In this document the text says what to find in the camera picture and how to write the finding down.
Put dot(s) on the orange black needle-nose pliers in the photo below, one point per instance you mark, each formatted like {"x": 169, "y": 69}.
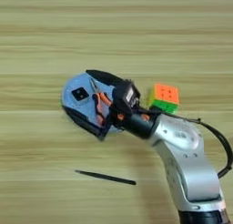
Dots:
{"x": 101, "y": 107}

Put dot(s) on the stickerless colourful puzzle cube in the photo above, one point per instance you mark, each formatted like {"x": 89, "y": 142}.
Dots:
{"x": 165, "y": 95}

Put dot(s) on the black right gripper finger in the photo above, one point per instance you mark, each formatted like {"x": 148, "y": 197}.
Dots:
{"x": 104, "y": 76}
{"x": 82, "y": 122}

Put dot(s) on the blue round plate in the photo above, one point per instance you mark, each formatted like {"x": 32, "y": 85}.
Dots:
{"x": 71, "y": 107}

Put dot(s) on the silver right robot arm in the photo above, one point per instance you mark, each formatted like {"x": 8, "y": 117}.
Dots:
{"x": 188, "y": 154}

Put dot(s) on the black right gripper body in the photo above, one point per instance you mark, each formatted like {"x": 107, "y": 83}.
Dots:
{"x": 136, "y": 124}

